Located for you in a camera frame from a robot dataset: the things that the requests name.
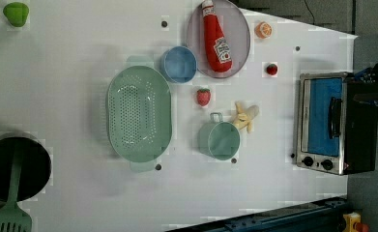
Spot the peeled yellow toy banana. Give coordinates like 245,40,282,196
232,101,259,133

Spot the green slotted spatula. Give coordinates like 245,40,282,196
0,145,32,232

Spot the grey round plate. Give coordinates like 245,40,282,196
186,0,250,78

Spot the green oval colander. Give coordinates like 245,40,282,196
106,56,172,172

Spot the small red toy tomato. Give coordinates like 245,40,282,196
266,64,277,75

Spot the orange slice toy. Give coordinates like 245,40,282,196
254,21,273,39

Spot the blue round bowl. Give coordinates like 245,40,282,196
160,46,197,83

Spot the red toy strawberry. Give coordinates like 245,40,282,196
196,88,211,106

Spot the green toy pepper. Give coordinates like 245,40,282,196
3,2,30,27

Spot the black silver toaster oven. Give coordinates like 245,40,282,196
296,72,378,175

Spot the green mug with handle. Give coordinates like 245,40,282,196
197,112,241,160

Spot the yellow red emergency button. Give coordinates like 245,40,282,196
343,212,369,232

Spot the red plush ketchup bottle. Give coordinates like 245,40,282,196
201,0,233,73

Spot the blue metal frame rail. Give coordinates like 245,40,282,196
168,197,352,232

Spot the black round pan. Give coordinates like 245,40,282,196
0,137,52,202

